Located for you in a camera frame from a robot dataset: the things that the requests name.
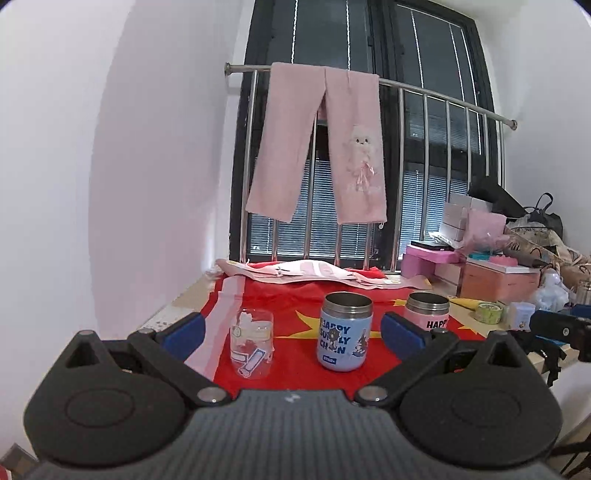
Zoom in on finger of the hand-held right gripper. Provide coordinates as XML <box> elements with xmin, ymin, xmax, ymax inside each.
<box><xmin>529</xmin><ymin>309</ymin><xmax>591</xmax><ymax>346</ymax></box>

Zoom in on black handbag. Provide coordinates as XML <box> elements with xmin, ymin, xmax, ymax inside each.
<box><xmin>522</xmin><ymin>193</ymin><xmax>565</xmax><ymax>239</ymax></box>

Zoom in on stack of white boxes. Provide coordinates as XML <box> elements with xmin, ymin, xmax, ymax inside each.
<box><xmin>438</xmin><ymin>192</ymin><xmax>486</xmax><ymax>246</ymax></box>

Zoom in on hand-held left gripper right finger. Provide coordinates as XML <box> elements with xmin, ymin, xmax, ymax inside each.
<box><xmin>354</xmin><ymin>312</ymin><xmax>533</xmax><ymax>409</ymax></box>

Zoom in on black window frame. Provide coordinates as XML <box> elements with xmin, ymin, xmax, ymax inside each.
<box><xmin>229</xmin><ymin>0</ymin><xmax>507</xmax><ymax>274</ymax></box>

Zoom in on pink and white cloth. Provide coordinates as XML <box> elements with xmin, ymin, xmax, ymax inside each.
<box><xmin>214</xmin><ymin>258</ymin><xmax>389</xmax><ymax>289</ymax></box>

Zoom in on pink pants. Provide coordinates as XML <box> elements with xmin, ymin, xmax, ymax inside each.
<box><xmin>245</xmin><ymin>62</ymin><xmax>389</xmax><ymax>227</ymax></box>

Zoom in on green tape roll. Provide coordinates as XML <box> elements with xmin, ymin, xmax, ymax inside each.
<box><xmin>475</xmin><ymin>302</ymin><xmax>504</xmax><ymax>325</ymax></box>

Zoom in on salmon cardboard box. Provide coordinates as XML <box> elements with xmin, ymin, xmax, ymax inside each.
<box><xmin>460</xmin><ymin>258</ymin><xmax>541</xmax><ymax>304</ymax></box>

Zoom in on black strap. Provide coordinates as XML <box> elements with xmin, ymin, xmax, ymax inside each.
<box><xmin>521</xmin><ymin>332</ymin><xmax>570</xmax><ymax>388</ymax></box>

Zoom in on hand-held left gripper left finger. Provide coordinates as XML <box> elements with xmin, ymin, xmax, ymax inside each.
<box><xmin>62</xmin><ymin>312</ymin><xmax>232</xmax><ymax>409</ymax></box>

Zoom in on beige patterned bag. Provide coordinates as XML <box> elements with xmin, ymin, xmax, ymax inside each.
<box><xmin>503</xmin><ymin>223</ymin><xmax>591</xmax><ymax>288</ymax></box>

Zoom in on flat black case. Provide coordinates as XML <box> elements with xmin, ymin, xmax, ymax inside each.
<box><xmin>410</xmin><ymin>239</ymin><xmax>456</xmax><ymax>253</ymax></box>

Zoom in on small white printed box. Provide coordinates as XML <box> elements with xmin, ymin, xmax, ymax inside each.
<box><xmin>508</xmin><ymin>302</ymin><xmax>537</xmax><ymax>331</ymax></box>

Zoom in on red cloth with yellow stars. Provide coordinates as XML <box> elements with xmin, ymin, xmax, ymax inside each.
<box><xmin>184</xmin><ymin>272</ymin><xmax>491</xmax><ymax>398</ymax></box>

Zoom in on blue printed steel cup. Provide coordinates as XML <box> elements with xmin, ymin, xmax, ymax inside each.
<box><xmin>316</xmin><ymin>292</ymin><xmax>374</xmax><ymax>373</ymax></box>

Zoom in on steel window railing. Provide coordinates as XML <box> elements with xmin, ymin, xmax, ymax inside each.
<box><xmin>224</xmin><ymin>63</ymin><xmax>518</xmax><ymax>274</ymax></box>

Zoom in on pink box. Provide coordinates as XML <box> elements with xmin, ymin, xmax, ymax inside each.
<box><xmin>400</xmin><ymin>244</ymin><xmax>465</xmax><ymax>280</ymax></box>

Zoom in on pink printed steel cup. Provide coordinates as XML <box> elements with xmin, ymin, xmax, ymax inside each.
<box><xmin>404</xmin><ymin>292</ymin><xmax>451</xmax><ymax>334</ymax></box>

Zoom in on transparent glass cup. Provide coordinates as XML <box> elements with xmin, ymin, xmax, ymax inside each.
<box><xmin>229</xmin><ymin>310</ymin><xmax>276</xmax><ymax>380</ymax></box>

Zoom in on dark cloth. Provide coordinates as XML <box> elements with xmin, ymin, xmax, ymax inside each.
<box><xmin>467</xmin><ymin>176</ymin><xmax>527</xmax><ymax>218</ymax></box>

